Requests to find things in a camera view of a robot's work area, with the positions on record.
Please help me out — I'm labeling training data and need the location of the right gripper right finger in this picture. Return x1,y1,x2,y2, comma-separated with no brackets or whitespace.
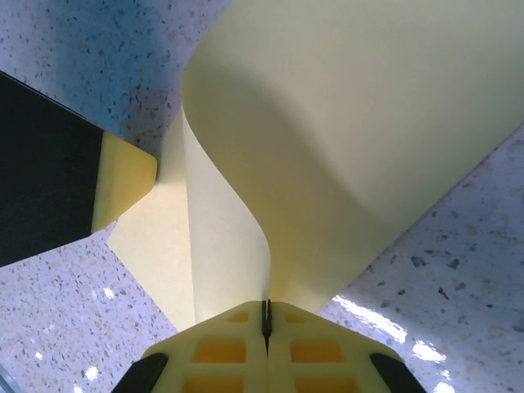
268,300,427,393

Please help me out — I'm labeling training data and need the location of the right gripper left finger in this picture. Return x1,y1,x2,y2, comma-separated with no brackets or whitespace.
110,300,269,393

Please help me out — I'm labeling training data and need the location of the yellow cloth sheet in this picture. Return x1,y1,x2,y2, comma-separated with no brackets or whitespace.
106,0,524,332

